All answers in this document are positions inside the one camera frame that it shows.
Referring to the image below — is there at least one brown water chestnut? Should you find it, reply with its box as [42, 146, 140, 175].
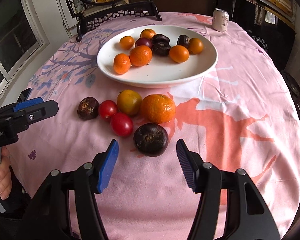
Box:
[77, 97, 100, 120]

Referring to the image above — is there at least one round red tomato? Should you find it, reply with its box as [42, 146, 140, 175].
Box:
[98, 100, 119, 121]

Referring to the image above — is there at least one yellow orange tomato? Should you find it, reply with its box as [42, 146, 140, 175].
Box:
[117, 89, 142, 116]

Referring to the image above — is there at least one oval red tomato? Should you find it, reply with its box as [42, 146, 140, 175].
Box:
[110, 112, 134, 137]

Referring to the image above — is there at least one smooth orange kumquat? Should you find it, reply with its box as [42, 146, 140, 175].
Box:
[188, 38, 204, 55]

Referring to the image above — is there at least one window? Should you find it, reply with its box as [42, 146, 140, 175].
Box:
[0, 0, 44, 97]

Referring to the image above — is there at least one oval orange kumquat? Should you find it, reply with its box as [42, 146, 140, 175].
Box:
[169, 45, 190, 63]

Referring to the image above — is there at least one small mandarin with stem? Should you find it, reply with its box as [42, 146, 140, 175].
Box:
[140, 28, 156, 40]

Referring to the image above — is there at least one small dark water chestnut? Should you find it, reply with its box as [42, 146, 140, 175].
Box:
[177, 35, 190, 49]

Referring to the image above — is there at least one medium mandarin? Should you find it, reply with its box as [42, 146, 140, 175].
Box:
[113, 53, 131, 75]

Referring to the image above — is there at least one large orange mandarin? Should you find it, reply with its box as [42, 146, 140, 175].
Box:
[129, 45, 153, 67]

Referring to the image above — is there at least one big bumpy mandarin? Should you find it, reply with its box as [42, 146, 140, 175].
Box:
[140, 94, 175, 124]

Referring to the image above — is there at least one large patterned water chestnut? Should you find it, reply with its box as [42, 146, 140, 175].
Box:
[152, 42, 171, 56]

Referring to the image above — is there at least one pink printed tablecloth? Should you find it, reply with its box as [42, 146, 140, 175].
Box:
[8, 12, 300, 239]

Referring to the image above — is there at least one round deer screen ornament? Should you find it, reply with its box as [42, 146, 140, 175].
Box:
[65, 0, 162, 42]

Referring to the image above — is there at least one pale beverage can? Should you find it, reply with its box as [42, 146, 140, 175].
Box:
[212, 8, 229, 33]

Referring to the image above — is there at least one white oval plate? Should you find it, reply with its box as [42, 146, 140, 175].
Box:
[96, 25, 218, 88]

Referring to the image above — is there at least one person's left hand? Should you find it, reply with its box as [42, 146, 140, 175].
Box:
[0, 146, 12, 200]

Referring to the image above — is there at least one small orange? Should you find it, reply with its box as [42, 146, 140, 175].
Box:
[119, 36, 135, 50]

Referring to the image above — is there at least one dark red plum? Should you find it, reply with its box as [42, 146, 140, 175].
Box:
[135, 37, 152, 49]

